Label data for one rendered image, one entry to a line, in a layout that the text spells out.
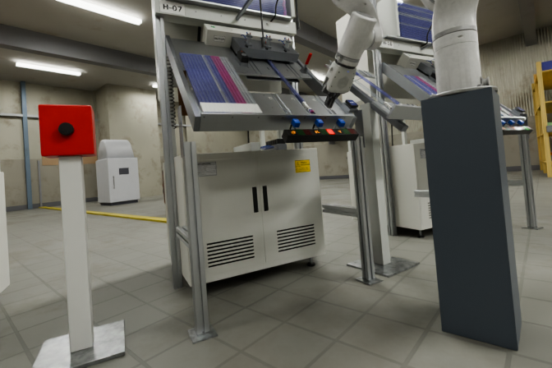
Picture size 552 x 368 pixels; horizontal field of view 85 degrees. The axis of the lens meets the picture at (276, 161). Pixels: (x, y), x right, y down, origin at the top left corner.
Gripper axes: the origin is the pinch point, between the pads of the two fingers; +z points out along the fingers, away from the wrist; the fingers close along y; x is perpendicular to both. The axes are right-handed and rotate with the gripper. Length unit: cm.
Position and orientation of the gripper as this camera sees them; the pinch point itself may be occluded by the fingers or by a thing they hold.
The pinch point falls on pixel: (329, 101)
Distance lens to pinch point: 118.8
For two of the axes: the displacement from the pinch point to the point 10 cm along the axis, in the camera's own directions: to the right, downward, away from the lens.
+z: -2.5, 7.6, 6.0
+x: -3.9, -6.4, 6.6
